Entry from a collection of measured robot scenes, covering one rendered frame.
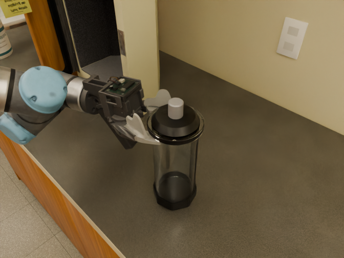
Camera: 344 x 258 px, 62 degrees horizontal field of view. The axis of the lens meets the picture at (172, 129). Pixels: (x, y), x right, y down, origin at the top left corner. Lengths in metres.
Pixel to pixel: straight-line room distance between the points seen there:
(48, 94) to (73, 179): 0.34
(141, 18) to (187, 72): 0.43
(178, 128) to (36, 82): 0.25
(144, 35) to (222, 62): 0.42
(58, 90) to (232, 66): 0.76
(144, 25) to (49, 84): 0.38
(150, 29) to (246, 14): 0.35
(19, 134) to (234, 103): 0.68
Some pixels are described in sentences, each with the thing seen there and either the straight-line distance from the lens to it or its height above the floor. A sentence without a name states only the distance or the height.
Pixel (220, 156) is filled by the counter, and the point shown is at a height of 0.94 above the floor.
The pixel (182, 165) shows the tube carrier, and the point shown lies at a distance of 0.57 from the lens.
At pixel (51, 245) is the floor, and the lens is 1.84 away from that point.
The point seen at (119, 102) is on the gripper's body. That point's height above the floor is 1.21.
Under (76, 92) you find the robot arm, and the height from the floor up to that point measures 1.19.
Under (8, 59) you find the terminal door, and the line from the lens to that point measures 1.04.
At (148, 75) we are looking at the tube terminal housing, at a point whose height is 1.08.
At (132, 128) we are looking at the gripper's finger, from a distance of 0.56.
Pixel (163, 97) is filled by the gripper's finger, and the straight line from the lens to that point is 0.59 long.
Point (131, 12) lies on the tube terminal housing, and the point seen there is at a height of 1.28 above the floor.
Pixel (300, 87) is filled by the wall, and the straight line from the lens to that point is 1.03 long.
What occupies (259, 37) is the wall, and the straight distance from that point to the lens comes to 1.04.
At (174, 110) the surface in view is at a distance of 0.51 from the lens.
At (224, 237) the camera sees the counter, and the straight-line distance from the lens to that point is 0.68.
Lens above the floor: 1.54
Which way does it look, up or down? 42 degrees down
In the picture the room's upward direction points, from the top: straight up
